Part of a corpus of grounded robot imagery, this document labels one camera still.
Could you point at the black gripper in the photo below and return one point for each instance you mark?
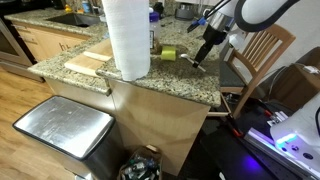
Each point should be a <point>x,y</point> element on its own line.
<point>215,35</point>

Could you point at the white plastic spoon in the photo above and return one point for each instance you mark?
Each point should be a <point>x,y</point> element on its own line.
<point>185,56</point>

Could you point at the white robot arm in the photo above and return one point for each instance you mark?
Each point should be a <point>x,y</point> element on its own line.
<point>260,13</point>

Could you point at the white paper towel roll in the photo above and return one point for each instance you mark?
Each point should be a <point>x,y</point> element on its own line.
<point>130,40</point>

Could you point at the yellow-green cup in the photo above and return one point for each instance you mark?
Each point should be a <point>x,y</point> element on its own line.
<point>168,53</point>

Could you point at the clear jar with blue lid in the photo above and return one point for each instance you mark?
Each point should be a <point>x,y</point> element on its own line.
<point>154,23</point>

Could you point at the wooden chair with grey seat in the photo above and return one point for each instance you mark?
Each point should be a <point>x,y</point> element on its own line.
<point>266,56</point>

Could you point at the wooden counter cabinet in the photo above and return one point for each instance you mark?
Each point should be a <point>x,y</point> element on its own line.
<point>160,123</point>

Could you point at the brown cardboard box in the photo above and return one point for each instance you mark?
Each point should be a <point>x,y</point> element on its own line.
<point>293,88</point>

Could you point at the metal robot mounting platform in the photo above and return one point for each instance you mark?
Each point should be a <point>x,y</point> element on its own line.
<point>263,141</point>

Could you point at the white power adapter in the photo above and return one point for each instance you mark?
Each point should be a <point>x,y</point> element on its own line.
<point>311,69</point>

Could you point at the wooden cutting board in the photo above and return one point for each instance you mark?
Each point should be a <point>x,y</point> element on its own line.
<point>83,63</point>

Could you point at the blue bottle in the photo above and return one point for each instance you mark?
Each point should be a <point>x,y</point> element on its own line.
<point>86,6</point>

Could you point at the dark kitchen sink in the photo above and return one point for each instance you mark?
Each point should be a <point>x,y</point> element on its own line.
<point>73,19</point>

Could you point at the small yellow rubber duck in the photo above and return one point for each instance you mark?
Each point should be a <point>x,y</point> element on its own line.
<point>68,9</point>

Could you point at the stainless steel trash can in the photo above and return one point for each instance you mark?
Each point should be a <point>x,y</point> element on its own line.
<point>63,123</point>

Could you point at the wooden sink base cabinet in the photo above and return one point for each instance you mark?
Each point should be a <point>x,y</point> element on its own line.
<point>43,43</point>

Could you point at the stainless steel oven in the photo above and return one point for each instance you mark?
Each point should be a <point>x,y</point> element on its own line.
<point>10,46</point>

